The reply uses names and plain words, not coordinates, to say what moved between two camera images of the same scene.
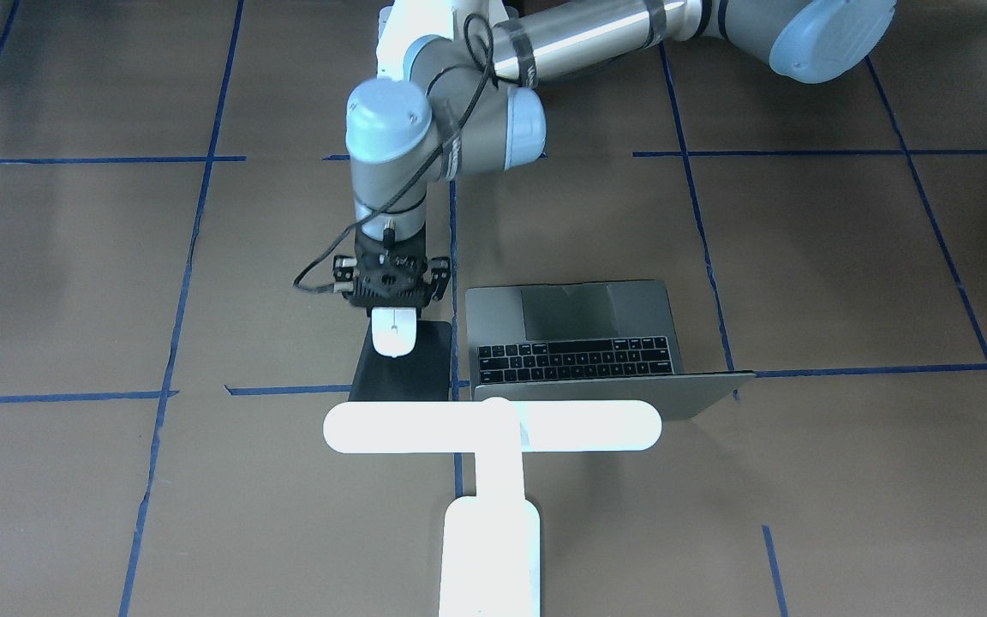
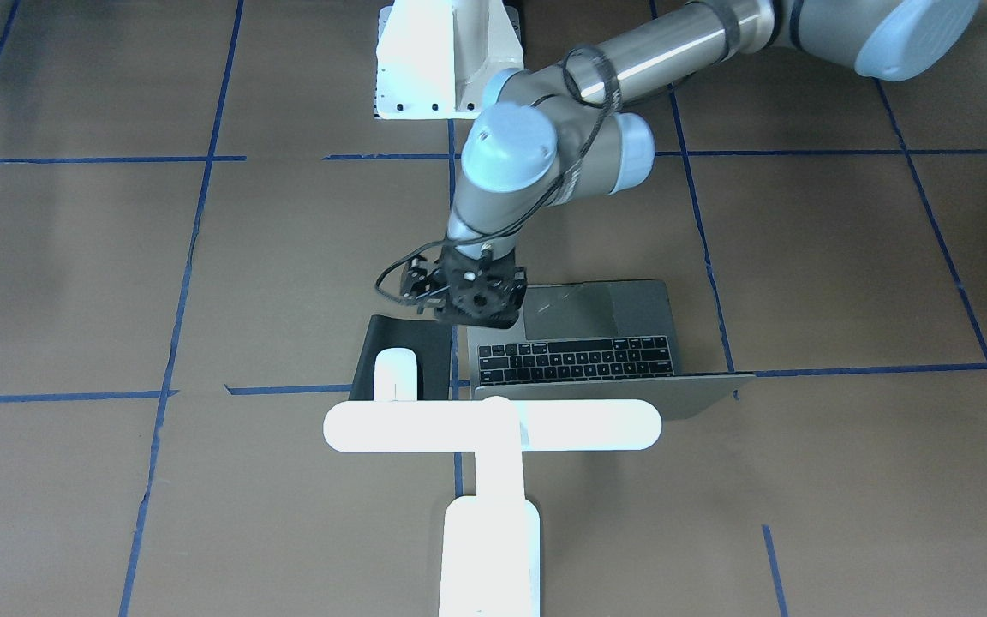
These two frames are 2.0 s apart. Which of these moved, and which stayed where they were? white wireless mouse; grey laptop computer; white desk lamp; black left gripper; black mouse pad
Moved: white wireless mouse; black left gripper
Stayed: black mouse pad; white desk lamp; grey laptop computer
